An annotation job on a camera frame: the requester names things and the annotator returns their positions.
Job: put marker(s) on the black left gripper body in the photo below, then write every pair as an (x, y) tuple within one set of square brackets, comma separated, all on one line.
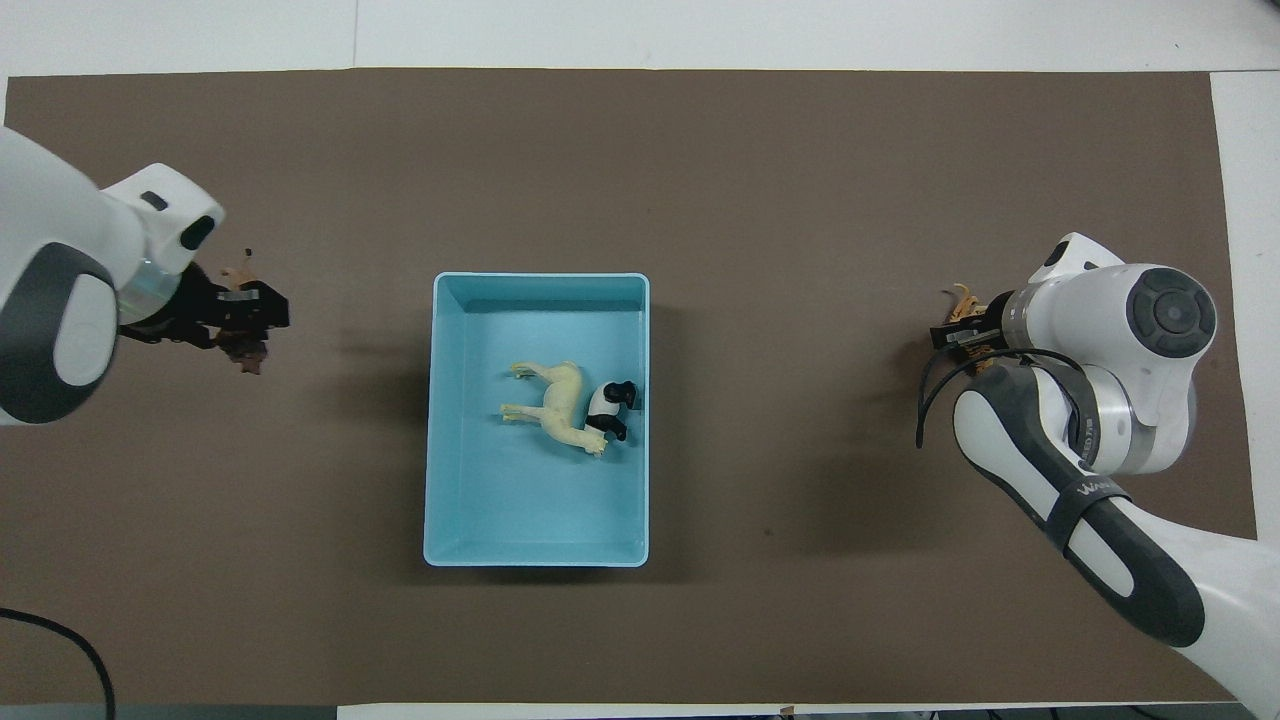
[(185, 305)]

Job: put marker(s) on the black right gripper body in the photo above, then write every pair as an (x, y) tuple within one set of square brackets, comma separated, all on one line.
[(995, 322)]

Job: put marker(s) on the orange striped tiger toy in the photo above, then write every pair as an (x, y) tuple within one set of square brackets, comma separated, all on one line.
[(965, 300)]

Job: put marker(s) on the brown lion toy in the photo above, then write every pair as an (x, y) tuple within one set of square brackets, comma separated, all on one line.
[(245, 352)]

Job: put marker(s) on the cream white horse toy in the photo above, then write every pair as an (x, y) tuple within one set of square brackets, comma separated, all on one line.
[(560, 405)]

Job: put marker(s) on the black and white panda toy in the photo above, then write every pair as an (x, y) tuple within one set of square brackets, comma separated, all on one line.
[(605, 403)]

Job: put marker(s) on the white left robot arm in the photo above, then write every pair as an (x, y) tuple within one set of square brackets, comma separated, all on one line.
[(60, 260)]

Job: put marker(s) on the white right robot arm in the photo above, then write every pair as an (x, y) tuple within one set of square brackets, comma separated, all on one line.
[(1120, 360)]

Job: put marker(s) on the light blue storage box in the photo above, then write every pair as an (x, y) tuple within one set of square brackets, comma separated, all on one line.
[(540, 500)]

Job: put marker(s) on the brown table mat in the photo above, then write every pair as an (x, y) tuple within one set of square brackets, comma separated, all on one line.
[(800, 180)]

